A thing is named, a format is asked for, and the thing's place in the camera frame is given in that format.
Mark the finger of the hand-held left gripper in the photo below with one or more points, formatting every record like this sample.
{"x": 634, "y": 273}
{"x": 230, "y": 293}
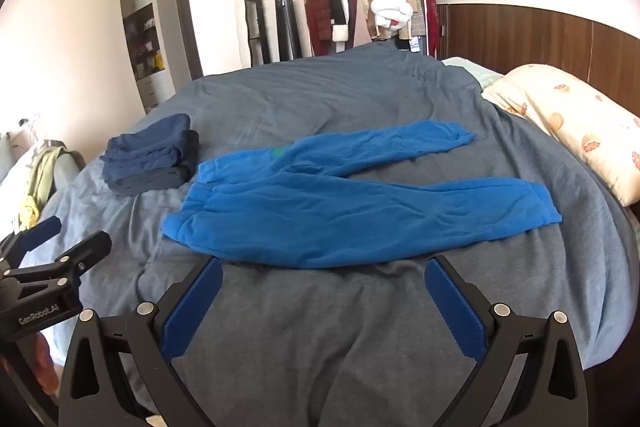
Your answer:
{"x": 42, "y": 228}
{"x": 75, "y": 257}

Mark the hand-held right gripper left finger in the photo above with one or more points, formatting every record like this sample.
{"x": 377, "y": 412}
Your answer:
{"x": 192, "y": 307}

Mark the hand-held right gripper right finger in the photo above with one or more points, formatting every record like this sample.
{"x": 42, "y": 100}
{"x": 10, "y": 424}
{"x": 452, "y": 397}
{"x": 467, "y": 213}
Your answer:
{"x": 456, "y": 307}

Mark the blue pants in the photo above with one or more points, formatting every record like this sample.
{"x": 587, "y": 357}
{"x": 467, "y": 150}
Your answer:
{"x": 300, "y": 217}

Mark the folded dark grey pants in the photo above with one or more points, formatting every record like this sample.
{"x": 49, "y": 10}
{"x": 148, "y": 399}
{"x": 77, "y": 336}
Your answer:
{"x": 165, "y": 179}

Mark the folded navy pants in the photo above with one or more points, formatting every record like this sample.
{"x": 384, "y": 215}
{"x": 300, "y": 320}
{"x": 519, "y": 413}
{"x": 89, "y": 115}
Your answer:
{"x": 150, "y": 139}

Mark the person's left hand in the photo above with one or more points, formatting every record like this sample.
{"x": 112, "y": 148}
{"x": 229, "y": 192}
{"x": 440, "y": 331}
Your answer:
{"x": 47, "y": 367}

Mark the yellow-green garment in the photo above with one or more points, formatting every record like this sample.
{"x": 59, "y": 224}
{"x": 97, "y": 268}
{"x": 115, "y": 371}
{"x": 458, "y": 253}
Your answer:
{"x": 42, "y": 177}

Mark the cream leaf-print pillow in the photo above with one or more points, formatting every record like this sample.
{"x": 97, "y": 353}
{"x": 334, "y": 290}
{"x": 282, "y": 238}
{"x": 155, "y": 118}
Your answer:
{"x": 575, "y": 122}

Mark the grey-blue duvet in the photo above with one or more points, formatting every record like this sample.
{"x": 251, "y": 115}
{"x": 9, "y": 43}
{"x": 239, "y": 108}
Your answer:
{"x": 350, "y": 97}

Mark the light green bed sheet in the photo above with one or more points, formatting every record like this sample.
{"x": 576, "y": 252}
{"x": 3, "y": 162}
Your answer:
{"x": 475, "y": 72}

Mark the dark wooden door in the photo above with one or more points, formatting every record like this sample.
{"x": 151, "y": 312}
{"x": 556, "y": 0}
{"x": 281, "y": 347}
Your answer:
{"x": 187, "y": 32}

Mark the brown wooden headboard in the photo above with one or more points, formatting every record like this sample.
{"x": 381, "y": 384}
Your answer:
{"x": 525, "y": 42}

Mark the black cylinder appliance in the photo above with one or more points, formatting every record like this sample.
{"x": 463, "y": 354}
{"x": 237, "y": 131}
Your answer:
{"x": 288, "y": 29}

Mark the row of hanging clothes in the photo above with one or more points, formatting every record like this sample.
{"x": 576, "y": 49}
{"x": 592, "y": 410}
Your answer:
{"x": 360, "y": 7}

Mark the dark red padded coat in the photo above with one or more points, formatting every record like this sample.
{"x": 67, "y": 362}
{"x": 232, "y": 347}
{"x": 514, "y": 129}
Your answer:
{"x": 317, "y": 7}

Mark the arched wall niche shelf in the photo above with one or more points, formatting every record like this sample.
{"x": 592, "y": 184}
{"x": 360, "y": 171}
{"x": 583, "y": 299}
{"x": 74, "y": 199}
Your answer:
{"x": 145, "y": 42}

